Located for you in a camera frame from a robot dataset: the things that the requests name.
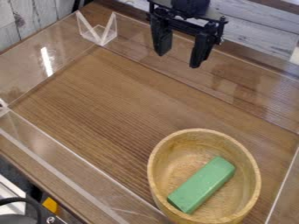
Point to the green rectangular block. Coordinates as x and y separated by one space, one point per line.
198 188

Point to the clear acrylic corner bracket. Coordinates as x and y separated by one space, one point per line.
99 34

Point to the brown wooden bowl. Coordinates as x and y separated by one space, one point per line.
180 154

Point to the yellow tag on equipment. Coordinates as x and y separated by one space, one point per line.
51 205

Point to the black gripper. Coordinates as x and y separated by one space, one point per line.
186 9

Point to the clear acrylic enclosure wall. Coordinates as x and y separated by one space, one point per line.
82 187

